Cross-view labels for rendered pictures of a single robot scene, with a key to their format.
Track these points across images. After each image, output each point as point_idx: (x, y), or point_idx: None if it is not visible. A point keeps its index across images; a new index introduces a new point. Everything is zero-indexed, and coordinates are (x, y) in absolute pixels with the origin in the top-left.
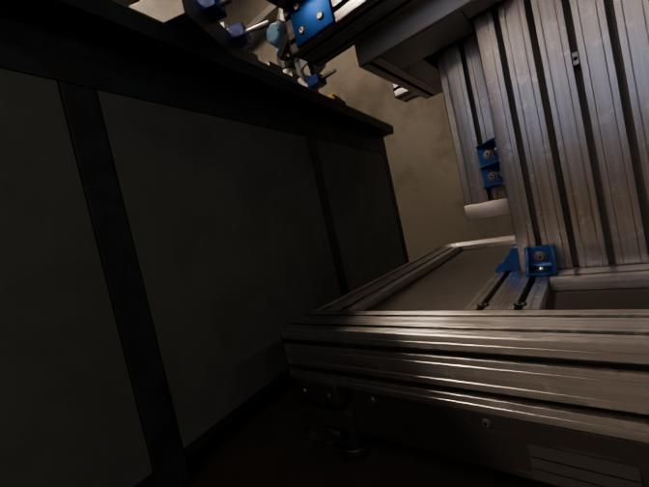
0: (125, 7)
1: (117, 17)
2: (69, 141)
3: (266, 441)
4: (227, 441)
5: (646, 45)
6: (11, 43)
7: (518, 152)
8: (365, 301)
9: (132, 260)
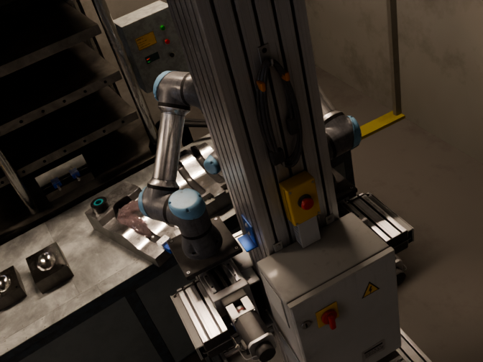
0: (139, 272)
1: (137, 278)
2: (131, 309)
3: (205, 361)
4: (194, 353)
5: None
6: (113, 296)
7: (282, 350)
8: (235, 350)
9: (154, 327)
